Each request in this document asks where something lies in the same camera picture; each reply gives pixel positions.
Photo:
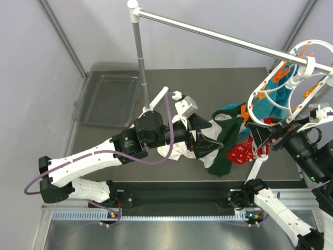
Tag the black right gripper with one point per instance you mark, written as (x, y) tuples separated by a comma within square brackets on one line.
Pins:
[(260, 133)]

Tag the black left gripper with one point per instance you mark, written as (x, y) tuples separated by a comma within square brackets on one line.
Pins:
[(203, 145)]

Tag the orange clothespin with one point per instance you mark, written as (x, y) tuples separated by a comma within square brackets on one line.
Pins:
[(244, 113)]

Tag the red snowflake sock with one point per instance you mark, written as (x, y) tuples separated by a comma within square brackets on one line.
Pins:
[(242, 152)]

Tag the white oval clip hanger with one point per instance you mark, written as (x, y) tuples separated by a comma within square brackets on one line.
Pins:
[(306, 71)]

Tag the red white striped santa sock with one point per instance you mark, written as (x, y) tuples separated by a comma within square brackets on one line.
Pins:
[(262, 134)]

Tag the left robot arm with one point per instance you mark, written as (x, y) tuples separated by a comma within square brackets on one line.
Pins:
[(62, 178)]

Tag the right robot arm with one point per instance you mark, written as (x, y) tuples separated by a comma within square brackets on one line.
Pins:
[(299, 139)]

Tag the dark green cloth garment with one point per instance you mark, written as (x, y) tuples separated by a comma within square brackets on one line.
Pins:
[(230, 121)]

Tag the teal cloth garment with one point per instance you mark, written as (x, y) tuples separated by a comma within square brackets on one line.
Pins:
[(273, 98)]

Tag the clear plastic bin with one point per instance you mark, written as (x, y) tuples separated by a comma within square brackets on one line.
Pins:
[(109, 94)]

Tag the white silver clothes rack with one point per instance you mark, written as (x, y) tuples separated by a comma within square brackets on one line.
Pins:
[(213, 73)]

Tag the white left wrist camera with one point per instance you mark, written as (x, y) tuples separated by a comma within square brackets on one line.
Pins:
[(185, 107)]

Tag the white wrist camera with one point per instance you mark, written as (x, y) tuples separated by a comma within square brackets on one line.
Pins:
[(319, 114), (185, 107)]

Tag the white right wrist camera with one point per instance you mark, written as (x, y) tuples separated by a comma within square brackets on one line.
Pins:
[(319, 114)]

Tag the aluminium frame rail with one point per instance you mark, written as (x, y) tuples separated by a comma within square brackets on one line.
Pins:
[(119, 234)]

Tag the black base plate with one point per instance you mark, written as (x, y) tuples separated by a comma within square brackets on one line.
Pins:
[(170, 195)]

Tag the white cable duct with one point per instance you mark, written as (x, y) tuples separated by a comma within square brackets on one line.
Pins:
[(103, 215)]

